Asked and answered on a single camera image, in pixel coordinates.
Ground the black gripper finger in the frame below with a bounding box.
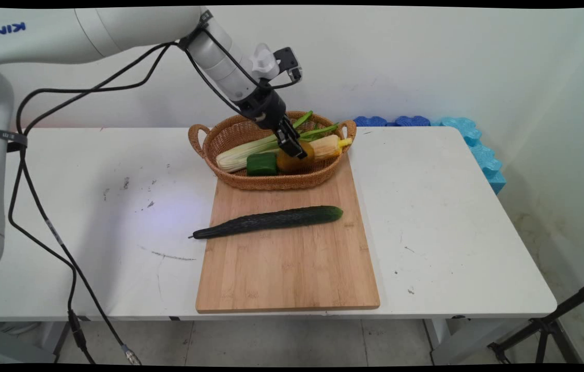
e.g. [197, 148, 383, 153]
[280, 117, 308, 160]
[274, 127, 296, 156]

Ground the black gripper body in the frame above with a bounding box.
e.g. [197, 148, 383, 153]
[235, 88, 288, 131]

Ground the yellow-brown potato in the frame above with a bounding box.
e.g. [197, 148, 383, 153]
[276, 142, 316, 173]

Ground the green bell pepper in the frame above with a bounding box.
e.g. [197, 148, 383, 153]
[245, 152, 280, 177]

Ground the corn cob in husk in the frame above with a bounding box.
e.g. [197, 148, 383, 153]
[312, 134, 354, 161]

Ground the green celery stalk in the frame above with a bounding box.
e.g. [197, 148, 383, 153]
[216, 110, 341, 174]

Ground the woven wicker basket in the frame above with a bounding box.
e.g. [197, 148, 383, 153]
[188, 111, 358, 191]

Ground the dark blue foam tile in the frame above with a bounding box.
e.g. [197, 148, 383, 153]
[393, 115, 432, 128]
[352, 116, 389, 128]

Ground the dark green cucumber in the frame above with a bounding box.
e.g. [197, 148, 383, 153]
[189, 205, 344, 240]

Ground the wooden cutting board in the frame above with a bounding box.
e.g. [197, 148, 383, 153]
[195, 153, 381, 314]

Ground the light blue foam tile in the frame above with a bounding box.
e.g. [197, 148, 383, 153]
[431, 117, 508, 195]

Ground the white table leg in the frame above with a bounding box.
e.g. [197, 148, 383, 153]
[423, 317, 494, 366]
[0, 320, 73, 364]

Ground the black tripod stand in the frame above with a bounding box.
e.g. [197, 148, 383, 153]
[487, 274, 584, 365]

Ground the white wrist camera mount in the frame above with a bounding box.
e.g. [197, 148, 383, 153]
[250, 43, 281, 81]

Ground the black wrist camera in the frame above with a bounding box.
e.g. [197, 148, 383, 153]
[273, 46, 303, 83]

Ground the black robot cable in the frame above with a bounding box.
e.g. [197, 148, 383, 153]
[8, 28, 303, 365]
[13, 26, 272, 366]

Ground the black strap on arm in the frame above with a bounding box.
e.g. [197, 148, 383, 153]
[0, 129, 28, 152]

